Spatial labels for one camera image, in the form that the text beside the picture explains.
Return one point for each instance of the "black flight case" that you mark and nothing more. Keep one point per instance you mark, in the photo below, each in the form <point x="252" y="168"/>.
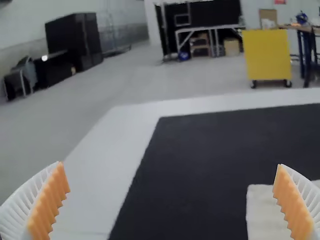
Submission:
<point x="212" y="12"/>

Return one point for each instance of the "blue bag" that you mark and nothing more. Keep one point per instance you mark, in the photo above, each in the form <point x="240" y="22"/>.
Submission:
<point x="184" y="56"/>

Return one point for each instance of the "blue workbench frame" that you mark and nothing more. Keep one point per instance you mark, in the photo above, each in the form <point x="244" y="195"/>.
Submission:
<point x="306" y="62"/>

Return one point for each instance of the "metal table rack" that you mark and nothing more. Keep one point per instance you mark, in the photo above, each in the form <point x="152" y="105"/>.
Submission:
<point x="180" y="37"/>

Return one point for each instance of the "black cabinet stack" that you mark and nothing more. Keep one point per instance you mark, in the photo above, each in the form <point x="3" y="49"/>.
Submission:
<point x="72" y="37"/>

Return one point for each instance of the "pale towel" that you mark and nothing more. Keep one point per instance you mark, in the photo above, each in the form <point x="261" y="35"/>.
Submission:
<point x="260" y="207"/>

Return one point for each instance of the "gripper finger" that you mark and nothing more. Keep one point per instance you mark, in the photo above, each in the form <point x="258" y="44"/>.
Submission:
<point x="27" y="207"/>
<point x="297" y="207"/>

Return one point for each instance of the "black mat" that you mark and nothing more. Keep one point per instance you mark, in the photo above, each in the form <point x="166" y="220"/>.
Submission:
<point x="200" y="162"/>

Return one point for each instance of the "yellow wheeled cart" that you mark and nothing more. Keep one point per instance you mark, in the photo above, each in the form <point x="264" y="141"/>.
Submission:
<point x="266" y="55"/>

